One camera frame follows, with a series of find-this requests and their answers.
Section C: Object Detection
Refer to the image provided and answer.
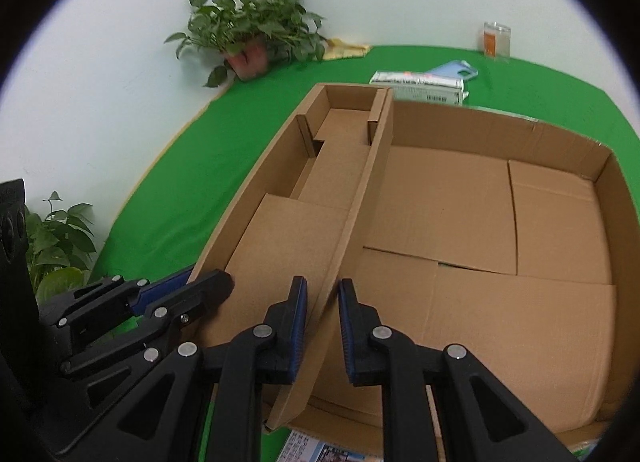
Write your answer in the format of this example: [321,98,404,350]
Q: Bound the colourful puzzle box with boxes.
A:
[277,430,367,462]

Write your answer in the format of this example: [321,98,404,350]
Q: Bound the green table cloth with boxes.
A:
[96,48,639,455]

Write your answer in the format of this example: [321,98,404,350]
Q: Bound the cardboard insert divider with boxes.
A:
[190,83,394,430]

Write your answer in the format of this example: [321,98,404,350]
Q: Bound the large shallow cardboard box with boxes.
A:
[264,99,640,458]

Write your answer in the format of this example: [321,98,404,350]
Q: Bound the light blue phone case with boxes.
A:
[428,60,478,81]

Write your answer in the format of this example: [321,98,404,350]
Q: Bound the potted green plant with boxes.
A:
[165,0,329,88]

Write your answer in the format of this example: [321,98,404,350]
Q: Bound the yellow cloth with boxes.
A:
[322,38,372,62]

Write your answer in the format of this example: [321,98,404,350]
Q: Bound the clear glass jar orange label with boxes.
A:
[483,22,511,60]

